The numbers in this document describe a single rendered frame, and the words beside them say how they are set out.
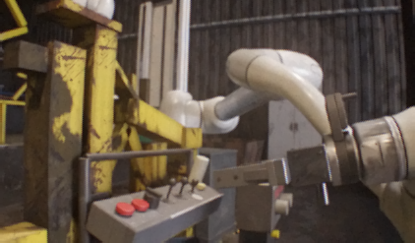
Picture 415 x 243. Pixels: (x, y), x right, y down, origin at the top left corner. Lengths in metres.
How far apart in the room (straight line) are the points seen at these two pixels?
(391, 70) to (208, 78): 3.86
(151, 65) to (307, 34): 4.94
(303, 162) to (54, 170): 0.33
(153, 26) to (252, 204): 1.34
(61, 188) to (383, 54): 6.16
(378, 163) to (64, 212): 0.43
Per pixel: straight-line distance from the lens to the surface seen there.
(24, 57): 0.42
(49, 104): 0.42
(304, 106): 0.63
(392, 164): 0.41
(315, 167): 0.38
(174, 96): 1.32
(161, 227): 0.45
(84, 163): 0.43
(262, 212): 0.74
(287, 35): 6.40
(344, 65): 6.19
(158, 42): 1.75
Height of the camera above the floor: 0.99
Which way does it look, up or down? 3 degrees up
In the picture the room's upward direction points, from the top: 1 degrees clockwise
